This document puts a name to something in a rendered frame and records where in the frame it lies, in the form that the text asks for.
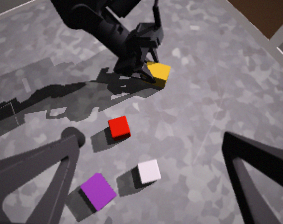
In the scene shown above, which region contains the red cube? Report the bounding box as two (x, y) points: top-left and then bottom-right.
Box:
(108, 116), (131, 141)

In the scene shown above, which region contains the purple block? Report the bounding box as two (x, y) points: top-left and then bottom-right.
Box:
(80, 173), (117, 211)

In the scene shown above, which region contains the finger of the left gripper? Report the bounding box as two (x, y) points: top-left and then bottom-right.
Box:
(123, 63), (156, 84)
(144, 48), (159, 64)

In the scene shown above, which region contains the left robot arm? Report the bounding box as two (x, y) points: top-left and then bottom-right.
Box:
(51, 0), (164, 48)

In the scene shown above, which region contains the yellow block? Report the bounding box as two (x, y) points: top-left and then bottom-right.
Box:
(146, 61), (171, 88)

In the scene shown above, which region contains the white cube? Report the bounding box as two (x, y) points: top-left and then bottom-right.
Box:
(137, 159), (161, 184)

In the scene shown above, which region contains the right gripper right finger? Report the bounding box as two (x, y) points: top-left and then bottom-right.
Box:
(222, 131), (283, 224)

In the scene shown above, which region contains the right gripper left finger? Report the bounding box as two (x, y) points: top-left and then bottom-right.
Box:
(0, 135), (80, 224)

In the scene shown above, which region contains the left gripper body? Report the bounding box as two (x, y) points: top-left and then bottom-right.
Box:
(103, 22), (156, 75)

